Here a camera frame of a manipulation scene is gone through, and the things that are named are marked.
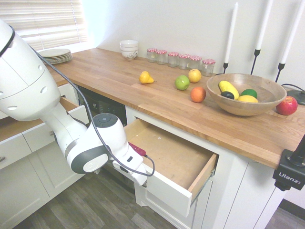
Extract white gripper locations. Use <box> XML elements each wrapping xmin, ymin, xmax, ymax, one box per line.
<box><xmin>112</xmin><ymin>158</ymin><xmax>154</xmax><ymax>189</ymax></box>

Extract wooden drawer with white front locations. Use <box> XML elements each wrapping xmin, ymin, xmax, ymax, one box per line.
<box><xmin>123</xmin><ymin>118</ymin><xmax>219</xmax><ymax>219</ymax></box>

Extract small open wooden drawer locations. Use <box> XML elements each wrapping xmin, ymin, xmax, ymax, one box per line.
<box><xmin>58</xmin><ymin>94</ymin><xmax>93</xmax><ymax>125</ymax></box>

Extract black built-in appliance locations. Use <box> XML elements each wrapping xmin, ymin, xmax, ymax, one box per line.
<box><xmin>76</xmin><ymin>85</ymin><xmax>127</xmax><ymax>128</ymax></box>

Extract white kitchen base cabinet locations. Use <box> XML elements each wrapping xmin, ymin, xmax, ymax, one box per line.
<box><xmin>124</xmin><ymin>104</ymin><xmax>288</xmax><ymax>229</ymax></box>

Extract orange red peach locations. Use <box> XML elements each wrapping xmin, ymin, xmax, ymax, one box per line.
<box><xmin>190</xmin><ymin>86</ymin><xmax>207</xmax><ymax>104</ymax></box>

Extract yellow pear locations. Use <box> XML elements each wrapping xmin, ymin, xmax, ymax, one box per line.
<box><xmin>139</xmin><ymin>71</ymin><xmax>155</xmax><ymax>85</ymax></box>

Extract green apple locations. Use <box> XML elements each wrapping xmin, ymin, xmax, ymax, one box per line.
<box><xmin>174</xmin><ymin>74</ymin><xmax>191</xmax><ymax>91</ymax></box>

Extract yellow apple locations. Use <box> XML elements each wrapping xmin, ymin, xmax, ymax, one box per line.
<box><xmin>187</xmin><ymin>68</ymin><xmax>203</xmax><ymax>83</ymax></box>

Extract white cabinet with shaker doors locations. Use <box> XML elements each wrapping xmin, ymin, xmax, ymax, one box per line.
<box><xmin>0</xmin><ymin>82</ymin><xmax>81</xmax><ymax>229</ymax></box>

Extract glass jar red checked lid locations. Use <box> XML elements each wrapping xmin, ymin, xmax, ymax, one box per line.
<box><xmin>189</xmin><ymin>55</ymin><xmax>203</xmax><ymax>72</ymax></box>
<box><xmin>146</xmin><ymin>48</ymin><xmax>158</xmax><ymax>63</ymax></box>
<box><xmin>202</xmin><ymin>58</ymin><xmax>216</xmax><ymax>77</ymax></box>
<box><xmin>167</xmin><ymin>52</ymin><xmax>180</xmax><ymax>68</ymax></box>
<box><xmin>155</xmin><ymin>50</ymin><xmax>168</xmax><ymax>65</ymax></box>
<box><xmin>178</xmin><ymin>54</ymin><xmax>191</xmax><ymax>71</ymax></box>

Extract yellow banana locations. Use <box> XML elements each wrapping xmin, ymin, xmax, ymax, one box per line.
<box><xmin>218</xmin><ymin>80</ymin><xmax>240</xmax><ymax>101</ymax></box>

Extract white bowl with pattern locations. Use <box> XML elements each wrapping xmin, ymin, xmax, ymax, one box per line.
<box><xmin>120</xmin><ymin>47</ymin><xmax>139</xmax><ymax>61</ymax></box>

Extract yellow lemon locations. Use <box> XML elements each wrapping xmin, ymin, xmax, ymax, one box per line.
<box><xmin>236</xmin><ymin>94</ymin><xmax>259</xmax><ymax>104</ymax></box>

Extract green lime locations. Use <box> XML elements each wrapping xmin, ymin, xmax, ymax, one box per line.
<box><xmin>240</xmin><ymin>88</ymin><xmax>258</xmax><ymax>99</ymax></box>

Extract plain white bowl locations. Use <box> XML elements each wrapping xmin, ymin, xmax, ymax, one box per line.
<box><xmin>119</xmin><ymin>40</ymin><xmax>140</xmax><ymax>52</ymax></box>

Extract black candle holder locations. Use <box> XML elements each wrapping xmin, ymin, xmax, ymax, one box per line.
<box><xmin>274</xmin><ymin>62</ymin><xmax>287</xmax><ymax>83</ymax></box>
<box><xmin>250</xmin><ymin>48</ymin><xmax>262</xmax><ymax>76</ymax></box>
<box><xmin>215</xmin><ymin>62</ymin><xmax>230</xmax><ymax>76</ymax></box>

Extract large wooden bowl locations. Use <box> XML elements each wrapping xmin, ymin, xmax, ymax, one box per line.
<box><xmin>206</xmin><ymin>73</ymin><xmax>288</xmax><ymax>117</ymax></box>

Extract stack of white plates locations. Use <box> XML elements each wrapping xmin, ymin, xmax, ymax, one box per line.
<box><xmin>37</xmin><ymin>48</ymin><xmax>73</xmax><ymax>65</ymax></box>

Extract red apple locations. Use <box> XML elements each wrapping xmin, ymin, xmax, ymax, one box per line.
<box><xmin>275</xmin><ymin>95</ymin><xmax>299</xmax><ymax>116</ymax></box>

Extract tall white candle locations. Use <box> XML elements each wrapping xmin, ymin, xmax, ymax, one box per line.
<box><xmin>224</xmin><ymin>1</ymin><xmax>239</xmax><ymax>64</ymax></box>
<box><xmin>280</xmin><ymin>0</ymin><xmax>305</xmax><ymax>65</ymax></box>
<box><xmin>254</xmin><ymin>0</ymin><xmax>274</xmax><ymax>51</ymax></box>

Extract white window blind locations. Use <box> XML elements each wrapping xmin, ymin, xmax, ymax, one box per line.
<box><xmin>0</xmin><ymin>0</ymin><xmax>89</xmax><ymax>52</ymax></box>

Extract magenta wrist camera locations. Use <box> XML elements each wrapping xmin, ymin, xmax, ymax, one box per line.
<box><xmin>128</xmin><ymin>142</ymin><xmax>148</xmax><ymax>157</ymax></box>

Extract grey braided robot cable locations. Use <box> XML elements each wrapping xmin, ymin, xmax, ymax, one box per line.
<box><xmin>0</xmin><ymin>23</ymin><xmax>156</xmax><ymax>177</ymax></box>

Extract black Ulanzi camera clamp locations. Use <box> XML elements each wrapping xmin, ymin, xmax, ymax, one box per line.
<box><xmin>272</xmin><ymin>133</ymin><xmax>305</xmax><ymax>192</ymax></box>

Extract black lamp base with cable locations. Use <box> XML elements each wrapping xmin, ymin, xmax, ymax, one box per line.
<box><xmin>281</xmin><ymin>83</ymin><xmax>305</xmax><ymax>106</ymax></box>

